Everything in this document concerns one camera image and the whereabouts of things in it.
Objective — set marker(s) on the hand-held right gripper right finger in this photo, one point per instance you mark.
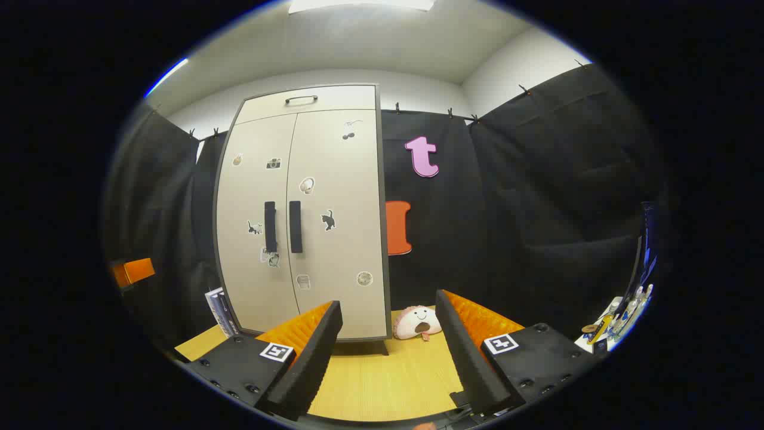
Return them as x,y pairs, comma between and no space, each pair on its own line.
462,352

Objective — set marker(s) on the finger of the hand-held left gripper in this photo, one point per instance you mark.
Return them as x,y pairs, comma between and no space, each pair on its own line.
137,272

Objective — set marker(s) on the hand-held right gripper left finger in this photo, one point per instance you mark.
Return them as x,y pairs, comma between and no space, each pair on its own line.
316,358

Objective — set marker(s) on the beige double-door shoe cabinet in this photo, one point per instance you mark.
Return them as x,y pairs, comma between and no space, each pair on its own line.
388,310

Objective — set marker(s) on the headphone-sticker shoe cabinet door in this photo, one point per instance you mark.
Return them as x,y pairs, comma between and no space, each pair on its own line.
340,251

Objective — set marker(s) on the camera-sticker shoe cabinet door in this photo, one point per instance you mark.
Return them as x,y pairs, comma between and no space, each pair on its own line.
250,197

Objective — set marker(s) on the beige cabinet drawer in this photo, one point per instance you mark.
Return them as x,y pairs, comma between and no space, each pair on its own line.
340,98

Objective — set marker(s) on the white smiling plush toy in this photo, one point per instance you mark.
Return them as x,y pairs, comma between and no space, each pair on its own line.
418,322

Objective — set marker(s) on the lilac book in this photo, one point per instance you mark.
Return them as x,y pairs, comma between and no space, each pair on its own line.
227,315

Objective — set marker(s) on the white side table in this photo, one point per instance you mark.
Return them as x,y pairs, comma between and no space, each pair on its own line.
588,341

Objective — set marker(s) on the yellow tool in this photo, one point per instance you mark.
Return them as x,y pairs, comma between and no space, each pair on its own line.
601,328

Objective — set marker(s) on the black backdrop cloth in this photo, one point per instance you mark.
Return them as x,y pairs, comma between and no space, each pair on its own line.
537,209

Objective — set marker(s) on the white bottle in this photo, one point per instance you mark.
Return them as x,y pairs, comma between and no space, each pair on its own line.
643,297

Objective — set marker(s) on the long ceiling light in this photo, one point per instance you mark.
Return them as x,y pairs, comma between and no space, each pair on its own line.
358,5

